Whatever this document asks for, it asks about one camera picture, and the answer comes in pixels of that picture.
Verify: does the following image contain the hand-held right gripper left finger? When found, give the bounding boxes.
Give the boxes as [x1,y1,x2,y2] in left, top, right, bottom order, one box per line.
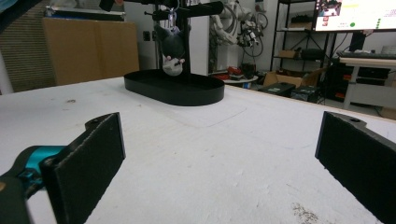
[13,111,127,224]

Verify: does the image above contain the white foam mat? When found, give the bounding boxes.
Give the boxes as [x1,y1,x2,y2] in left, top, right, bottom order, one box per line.
[0,76,396,224]

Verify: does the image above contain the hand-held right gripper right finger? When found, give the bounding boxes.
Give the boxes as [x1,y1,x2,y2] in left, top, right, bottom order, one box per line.
[315,111,396,224]

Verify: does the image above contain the white desk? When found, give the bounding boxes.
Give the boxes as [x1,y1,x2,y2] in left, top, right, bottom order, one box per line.
[336,50,396,110]

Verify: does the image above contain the open cardboard box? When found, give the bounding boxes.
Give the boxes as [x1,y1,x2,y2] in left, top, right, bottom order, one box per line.
[262,70,325,91]

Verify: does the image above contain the small plush toy keychain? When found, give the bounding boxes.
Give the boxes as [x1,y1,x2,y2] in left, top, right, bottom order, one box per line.
[153,23,189,77]

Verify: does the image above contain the brown cardboard panels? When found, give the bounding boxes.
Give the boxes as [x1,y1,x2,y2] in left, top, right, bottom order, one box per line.
[41,17,140,87]

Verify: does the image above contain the black metal shelf rack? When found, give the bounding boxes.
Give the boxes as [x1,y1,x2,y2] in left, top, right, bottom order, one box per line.
[270,0,341,73]

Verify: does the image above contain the grey ribbed panel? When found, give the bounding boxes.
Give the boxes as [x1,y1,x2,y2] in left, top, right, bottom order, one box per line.
[0,1,58,93]

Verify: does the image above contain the lit monitor screen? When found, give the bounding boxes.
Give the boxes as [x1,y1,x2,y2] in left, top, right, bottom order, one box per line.
[314,0,396,33]

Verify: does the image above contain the white round table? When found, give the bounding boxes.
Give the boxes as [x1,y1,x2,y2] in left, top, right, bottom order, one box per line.
[221,74,260,91]

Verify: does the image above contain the black computer tower green sticker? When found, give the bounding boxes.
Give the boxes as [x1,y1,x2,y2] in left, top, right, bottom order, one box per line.
[259,81,297,98]

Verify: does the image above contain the black stand with tray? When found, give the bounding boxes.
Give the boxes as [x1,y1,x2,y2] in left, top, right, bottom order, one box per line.
[99,0,226,107]

